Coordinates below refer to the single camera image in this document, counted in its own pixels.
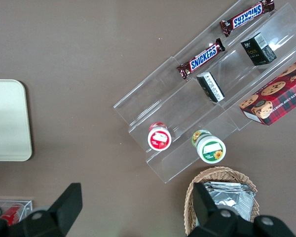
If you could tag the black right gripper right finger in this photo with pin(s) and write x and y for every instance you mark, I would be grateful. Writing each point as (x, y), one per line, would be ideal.
(212, 222)

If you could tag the Snickers chocolate bar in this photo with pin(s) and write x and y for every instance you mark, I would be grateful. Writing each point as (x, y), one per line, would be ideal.
(202, 59)
(247, 17)

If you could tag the stack of foil trays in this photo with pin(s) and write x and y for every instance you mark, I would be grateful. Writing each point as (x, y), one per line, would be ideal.
(232, 200)

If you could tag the red cola bottle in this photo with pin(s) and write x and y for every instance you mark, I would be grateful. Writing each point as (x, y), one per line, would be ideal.
(11, 212)

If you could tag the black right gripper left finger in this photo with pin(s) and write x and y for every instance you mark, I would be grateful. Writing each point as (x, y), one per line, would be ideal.
(64, 212)

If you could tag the red tartan cookie box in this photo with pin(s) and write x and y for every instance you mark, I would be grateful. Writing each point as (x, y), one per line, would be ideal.
(278, 98)

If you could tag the small black carton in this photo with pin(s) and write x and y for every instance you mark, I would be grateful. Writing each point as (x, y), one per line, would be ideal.
(210, 86)
(257, 49)

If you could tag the green lid yogurt cup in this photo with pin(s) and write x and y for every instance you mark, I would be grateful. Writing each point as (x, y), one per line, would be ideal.
(210, 149)

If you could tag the light tan wicker basket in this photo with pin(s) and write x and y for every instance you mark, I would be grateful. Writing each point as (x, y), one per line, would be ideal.
(191, 197)

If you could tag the beige rectangular tray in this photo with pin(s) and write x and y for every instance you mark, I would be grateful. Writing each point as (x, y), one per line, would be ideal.
(7, 121)

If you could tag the clear acrylic bottle rack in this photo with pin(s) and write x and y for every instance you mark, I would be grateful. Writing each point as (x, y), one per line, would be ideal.
(27, 203)

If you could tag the clear acrylic stepped stand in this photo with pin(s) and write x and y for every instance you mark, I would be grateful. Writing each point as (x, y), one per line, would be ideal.
(177, 108)

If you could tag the red lid yogurt cup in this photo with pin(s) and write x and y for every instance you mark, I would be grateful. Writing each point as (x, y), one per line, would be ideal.
(159, 139)

